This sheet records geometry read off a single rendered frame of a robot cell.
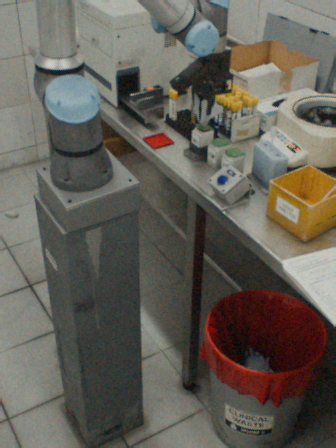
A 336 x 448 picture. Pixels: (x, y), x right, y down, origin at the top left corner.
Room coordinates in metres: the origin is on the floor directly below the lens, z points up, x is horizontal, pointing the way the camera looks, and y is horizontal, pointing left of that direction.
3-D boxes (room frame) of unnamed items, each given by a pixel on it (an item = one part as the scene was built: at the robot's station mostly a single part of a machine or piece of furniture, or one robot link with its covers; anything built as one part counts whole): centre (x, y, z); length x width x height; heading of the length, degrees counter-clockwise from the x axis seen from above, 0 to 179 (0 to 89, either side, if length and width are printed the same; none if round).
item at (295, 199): (1.15, -0.33, 0.93); 0.13 x 0.13 x 0.10; 36
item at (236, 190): (1.25, -0.18, 0.92); 0.13 x 0.07 x 0.08; 121
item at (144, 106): (1.73, 0.08, 0.92); 0.21 x 0.07 x 0.05; 31
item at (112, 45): (1.94, 0.10, 1.03); 0.31 x 0.27 x 0.30; 31
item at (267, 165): (1.32, -0.27, 0.92); 0.10 x 0.07 x 0.10; 23
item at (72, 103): (1.23, 0.21, 1.12); 0.13 x 0.12 x 0.14; 21
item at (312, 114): (1.50, -0.45, 0.97); 0.15 x 0.15 x 0.07
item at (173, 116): (1.62, -0.08, 0.93); 0.17 x 0.09 x 0.11; 31
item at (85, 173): (1.23, 0.20, 1.00); 0.15 x 0.15 x 0.10
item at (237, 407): (1.23, -0.30, 0.22); 0.38 x 0.37 x 0.44; 31
